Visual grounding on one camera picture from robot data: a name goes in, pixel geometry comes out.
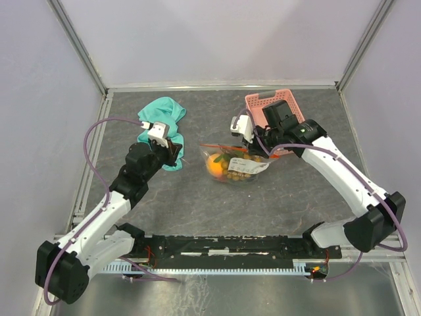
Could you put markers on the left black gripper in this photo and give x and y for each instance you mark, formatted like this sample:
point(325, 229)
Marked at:
point(172, 151)

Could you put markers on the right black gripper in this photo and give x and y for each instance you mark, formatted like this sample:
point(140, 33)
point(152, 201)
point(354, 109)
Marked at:
point(254, 149)

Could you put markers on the clear zip top bag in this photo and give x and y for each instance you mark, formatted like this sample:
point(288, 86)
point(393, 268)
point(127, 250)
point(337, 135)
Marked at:
point(209, 149)

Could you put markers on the yellow orange peach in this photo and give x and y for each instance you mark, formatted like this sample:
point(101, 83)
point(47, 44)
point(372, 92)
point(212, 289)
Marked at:
point(217, 165)

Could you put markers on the brown longan bunch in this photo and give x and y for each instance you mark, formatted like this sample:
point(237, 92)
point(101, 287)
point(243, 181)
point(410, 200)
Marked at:
point(244, 167)

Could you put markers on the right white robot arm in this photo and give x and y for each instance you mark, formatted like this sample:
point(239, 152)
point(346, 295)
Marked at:
point(377, 213)

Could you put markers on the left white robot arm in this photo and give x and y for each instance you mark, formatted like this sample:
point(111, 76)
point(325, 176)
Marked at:
point(65, 268)

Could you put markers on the pink plastic basket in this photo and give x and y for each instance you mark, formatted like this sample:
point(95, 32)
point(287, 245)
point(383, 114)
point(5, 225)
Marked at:
point(276, 109)

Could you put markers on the teal cloth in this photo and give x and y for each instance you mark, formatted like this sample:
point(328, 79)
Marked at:
point(168, 111)

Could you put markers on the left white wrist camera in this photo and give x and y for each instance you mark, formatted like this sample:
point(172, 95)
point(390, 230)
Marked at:
point(156, 132)

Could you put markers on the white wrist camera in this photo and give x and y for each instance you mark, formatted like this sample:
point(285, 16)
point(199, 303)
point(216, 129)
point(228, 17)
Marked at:
point(156, 132)
point(242, 126)

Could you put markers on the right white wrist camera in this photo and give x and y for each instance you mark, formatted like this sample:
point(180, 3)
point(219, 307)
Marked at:
point(242, 126)

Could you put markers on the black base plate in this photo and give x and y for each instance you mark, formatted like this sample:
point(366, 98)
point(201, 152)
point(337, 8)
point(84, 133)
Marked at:
point(224, 252)

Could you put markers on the light blue cable duct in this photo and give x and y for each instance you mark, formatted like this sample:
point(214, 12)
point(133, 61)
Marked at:
point(125, 268)

